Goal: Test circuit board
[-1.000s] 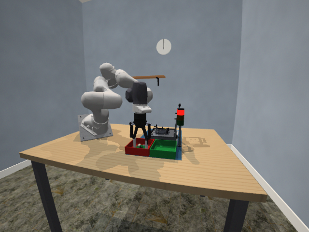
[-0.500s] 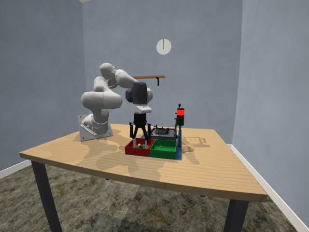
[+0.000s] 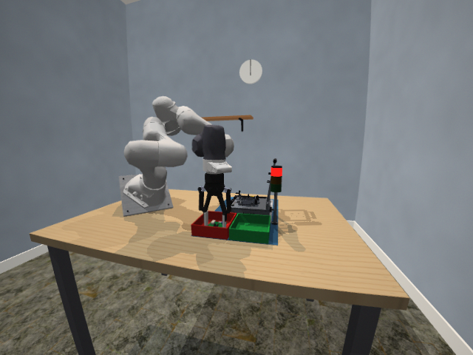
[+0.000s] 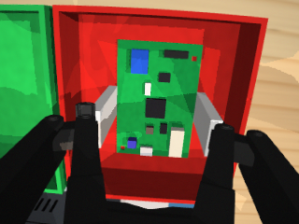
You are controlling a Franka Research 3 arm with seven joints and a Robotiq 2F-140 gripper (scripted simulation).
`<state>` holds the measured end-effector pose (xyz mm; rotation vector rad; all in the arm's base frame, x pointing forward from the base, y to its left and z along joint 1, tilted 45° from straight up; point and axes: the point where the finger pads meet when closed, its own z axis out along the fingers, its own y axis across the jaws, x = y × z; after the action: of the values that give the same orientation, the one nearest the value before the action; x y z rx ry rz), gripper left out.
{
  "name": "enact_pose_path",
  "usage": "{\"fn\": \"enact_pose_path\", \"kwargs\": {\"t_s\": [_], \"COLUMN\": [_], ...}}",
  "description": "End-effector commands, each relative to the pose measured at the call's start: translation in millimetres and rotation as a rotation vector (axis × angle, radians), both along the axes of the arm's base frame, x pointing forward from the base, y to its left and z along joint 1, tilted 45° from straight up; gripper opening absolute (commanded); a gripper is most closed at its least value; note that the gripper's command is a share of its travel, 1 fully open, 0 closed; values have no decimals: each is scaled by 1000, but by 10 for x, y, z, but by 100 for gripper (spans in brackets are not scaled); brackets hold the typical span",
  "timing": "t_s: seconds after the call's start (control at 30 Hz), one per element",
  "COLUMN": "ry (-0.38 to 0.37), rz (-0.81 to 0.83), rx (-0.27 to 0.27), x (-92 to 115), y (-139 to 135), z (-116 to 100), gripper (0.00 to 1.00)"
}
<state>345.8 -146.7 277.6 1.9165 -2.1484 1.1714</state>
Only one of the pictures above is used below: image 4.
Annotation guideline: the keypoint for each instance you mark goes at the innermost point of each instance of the red open-top bin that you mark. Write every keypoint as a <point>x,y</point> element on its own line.
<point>86,51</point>

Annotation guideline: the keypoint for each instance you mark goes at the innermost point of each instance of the green circuit board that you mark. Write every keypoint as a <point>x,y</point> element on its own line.
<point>157,86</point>

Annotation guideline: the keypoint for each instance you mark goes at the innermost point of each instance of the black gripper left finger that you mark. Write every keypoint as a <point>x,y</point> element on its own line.
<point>26,170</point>

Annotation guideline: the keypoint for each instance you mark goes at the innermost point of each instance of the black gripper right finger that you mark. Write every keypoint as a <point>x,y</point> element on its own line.
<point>272,181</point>

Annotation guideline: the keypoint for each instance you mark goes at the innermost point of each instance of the green bin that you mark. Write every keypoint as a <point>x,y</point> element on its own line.
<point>26,90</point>

